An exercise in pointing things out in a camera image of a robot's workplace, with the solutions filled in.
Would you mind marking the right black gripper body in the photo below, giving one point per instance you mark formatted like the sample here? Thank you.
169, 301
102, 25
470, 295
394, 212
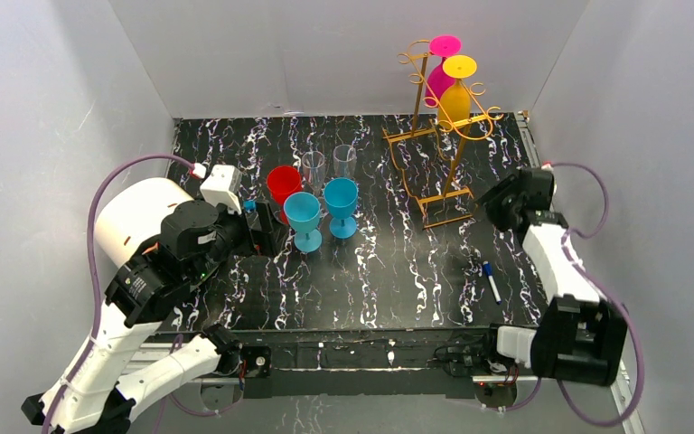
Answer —
496, 200

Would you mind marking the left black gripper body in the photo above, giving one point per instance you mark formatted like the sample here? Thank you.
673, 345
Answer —
264, 224

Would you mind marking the blue wine glass front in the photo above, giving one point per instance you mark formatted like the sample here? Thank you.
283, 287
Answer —
303, 213

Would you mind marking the blue wine glass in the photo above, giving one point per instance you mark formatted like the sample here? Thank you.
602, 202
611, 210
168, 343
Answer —
303, 213
341, 195

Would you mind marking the red wine glass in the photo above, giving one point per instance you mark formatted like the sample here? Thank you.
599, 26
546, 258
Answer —
282, 182

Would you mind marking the clear champagne flute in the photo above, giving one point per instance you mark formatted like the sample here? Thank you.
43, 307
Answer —
344, 161
314, 170

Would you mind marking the yellow wine glass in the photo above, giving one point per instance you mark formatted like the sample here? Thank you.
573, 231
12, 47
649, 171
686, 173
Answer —
455, 102

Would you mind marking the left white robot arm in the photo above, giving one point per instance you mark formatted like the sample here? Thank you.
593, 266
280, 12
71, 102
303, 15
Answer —
96, 394

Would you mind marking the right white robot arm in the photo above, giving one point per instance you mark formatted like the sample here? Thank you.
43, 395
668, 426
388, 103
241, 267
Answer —
580, 337

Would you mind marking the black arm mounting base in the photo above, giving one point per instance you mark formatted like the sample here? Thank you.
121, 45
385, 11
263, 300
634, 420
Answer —
380, 362

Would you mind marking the pink wine glass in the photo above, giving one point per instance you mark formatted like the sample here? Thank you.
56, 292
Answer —
443, 46

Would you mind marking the blue white marker pen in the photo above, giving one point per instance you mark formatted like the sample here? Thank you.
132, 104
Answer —
488, 272

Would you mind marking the white orange cylinder spool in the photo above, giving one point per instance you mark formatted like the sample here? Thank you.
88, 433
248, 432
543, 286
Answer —
135, 215

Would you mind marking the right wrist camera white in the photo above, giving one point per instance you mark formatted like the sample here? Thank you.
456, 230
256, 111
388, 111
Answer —
548, 167

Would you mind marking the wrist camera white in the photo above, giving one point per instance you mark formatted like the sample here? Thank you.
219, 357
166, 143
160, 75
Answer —
221, 186
548, 167

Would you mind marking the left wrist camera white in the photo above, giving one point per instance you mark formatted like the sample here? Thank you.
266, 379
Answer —
221, 186

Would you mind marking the gold wire glass rack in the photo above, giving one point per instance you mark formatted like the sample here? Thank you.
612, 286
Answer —
447, 203

